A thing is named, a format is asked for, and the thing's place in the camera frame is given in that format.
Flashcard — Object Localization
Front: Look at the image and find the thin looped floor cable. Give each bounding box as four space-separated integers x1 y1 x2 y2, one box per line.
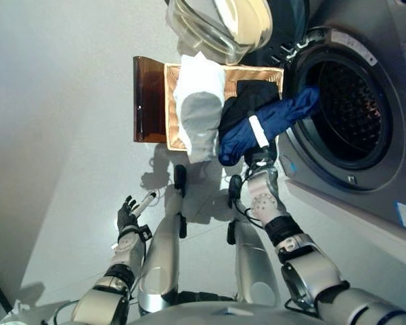
148 186 167 204

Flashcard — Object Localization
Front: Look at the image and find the navy blue garment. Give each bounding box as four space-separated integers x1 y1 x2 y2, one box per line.
217 84 321 167

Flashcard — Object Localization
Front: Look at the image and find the round washing machine door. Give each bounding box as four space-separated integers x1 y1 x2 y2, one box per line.
164 0 312 67

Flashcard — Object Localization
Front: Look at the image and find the right white-backed robot hand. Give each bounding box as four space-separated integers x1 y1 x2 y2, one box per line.
244 114 278 170

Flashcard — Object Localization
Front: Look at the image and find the silver robot torso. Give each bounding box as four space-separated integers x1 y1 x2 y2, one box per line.
128 299 325 325

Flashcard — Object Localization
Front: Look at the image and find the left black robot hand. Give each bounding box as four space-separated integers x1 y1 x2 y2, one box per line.
116 190 158 235

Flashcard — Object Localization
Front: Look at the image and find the white garment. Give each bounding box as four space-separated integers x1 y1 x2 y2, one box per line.
172 50 229 127

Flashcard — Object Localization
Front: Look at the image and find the brown translucent stool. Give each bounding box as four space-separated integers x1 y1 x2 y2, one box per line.
132 56 168 143

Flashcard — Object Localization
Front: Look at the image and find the rectangular wicker basket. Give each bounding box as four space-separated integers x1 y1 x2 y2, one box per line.
164 62 285 152

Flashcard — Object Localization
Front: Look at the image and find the grey front-load washing machine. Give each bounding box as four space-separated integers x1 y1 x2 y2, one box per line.
270 0 406 234

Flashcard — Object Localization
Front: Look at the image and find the light grey garment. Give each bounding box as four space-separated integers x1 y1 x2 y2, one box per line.
179 90 224 165

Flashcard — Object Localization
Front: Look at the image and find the black garment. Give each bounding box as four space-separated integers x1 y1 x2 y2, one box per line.
219 79 280 135

